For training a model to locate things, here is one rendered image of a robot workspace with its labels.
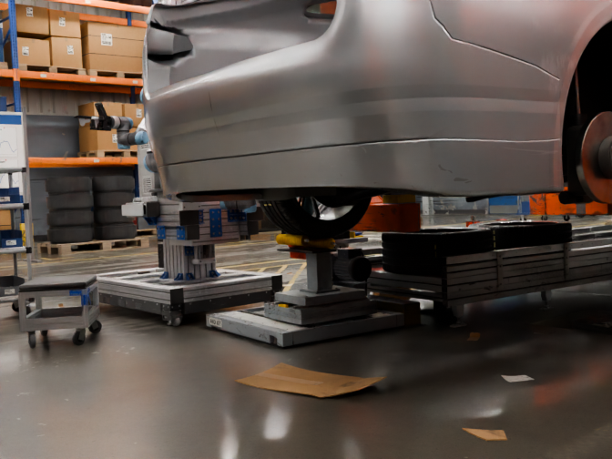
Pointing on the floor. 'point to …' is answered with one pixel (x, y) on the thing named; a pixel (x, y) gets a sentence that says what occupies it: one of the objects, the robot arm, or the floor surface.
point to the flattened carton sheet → (307, 382)
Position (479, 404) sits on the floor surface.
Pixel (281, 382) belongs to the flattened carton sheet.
